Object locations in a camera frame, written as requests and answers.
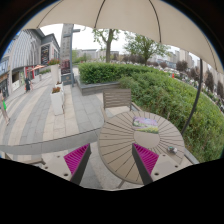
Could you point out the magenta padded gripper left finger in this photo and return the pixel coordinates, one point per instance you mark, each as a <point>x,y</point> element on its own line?
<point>70,166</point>

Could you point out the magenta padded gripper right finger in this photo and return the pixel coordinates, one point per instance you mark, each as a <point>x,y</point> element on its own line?
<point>152,166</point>

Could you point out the purple green mouse pad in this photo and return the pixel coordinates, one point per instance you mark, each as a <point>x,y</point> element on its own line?
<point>145,125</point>

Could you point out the round slatted wooden table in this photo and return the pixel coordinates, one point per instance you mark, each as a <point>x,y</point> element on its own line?
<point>118,136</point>

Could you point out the trimmed green hedge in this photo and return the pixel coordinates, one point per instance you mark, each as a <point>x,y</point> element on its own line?
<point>154,91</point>

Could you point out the white planter box near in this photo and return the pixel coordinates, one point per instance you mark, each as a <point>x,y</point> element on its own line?
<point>57,101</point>

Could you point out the dark curved umbrella pole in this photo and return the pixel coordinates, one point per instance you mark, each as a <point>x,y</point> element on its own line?
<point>196,99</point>

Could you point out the person in dark clothes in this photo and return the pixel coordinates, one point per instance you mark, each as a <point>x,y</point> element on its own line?
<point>27,84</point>

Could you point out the person in green top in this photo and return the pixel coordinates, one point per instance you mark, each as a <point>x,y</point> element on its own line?
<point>3,108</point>

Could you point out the tall white planter with flowers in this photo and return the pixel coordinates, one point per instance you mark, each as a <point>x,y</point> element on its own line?
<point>54,66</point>

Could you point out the tree behind hedge right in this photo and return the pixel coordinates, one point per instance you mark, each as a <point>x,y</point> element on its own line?
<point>143,46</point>

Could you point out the tree behind hedge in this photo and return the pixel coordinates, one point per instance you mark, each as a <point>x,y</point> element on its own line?
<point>143,46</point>
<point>105,37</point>

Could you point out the grey commercial building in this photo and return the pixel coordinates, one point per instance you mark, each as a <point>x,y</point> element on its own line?
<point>27,49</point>

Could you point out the tall grey sign pillar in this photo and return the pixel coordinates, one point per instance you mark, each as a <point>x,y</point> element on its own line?
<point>67,76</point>

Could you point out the tree behind hedge left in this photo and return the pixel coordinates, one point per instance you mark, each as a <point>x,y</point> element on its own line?
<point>105,37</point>

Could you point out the beige patio umbrella canopy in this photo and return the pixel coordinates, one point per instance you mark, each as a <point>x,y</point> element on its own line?
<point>154,19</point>

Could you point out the grey stone planter wall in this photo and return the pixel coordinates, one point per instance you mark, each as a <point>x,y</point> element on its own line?
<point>89,89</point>

